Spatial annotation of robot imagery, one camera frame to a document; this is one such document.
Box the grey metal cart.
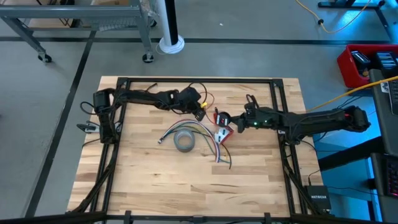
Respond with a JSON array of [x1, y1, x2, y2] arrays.
[[0, 0, 156, 64]]

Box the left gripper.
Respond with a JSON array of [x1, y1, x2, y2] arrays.
[[174, 86, 207, 122]]

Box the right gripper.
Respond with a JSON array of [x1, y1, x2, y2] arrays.
[[230, 104, 277, 133]]

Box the yellow floor cord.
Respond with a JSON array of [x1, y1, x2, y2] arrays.
[[294, 0, 373, 34]]

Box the duct tape roll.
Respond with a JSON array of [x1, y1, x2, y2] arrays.
[[173, 128, 197, 153]]

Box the black floor stand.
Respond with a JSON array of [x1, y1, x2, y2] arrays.
[[317, 0, 398, 43]]

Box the grey clamp bracket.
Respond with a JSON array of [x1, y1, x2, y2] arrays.
[[76, 122, 100, 134]]

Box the pink cable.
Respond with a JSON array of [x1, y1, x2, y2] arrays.
[[164, 121, 220, 162]]

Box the black network switch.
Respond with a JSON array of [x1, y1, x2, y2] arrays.
[[303, 185, 332, 211]]

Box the black keyboard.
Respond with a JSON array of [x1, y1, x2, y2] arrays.
[[385, 155, 398, 198]]

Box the yellow hanging cord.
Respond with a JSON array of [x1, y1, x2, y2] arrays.
[[306, 75, 398, 113]]

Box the dark grey desk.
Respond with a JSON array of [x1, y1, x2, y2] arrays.
[[317, 68, 398, 224]]

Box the black cable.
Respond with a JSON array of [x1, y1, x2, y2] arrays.
[[189, 130, 233, 170]]

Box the green cable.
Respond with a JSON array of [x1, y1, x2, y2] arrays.
[[186, 126, 233, 164]]

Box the white pole with black stripe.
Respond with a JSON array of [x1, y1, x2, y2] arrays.
[[155, 0, 185, 55]]

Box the large red plastic bin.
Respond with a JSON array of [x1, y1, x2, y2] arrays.
[[337, 44, 398, 89]]

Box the black battery pack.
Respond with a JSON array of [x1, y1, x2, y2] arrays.
[[351, 50, 371, 68]]

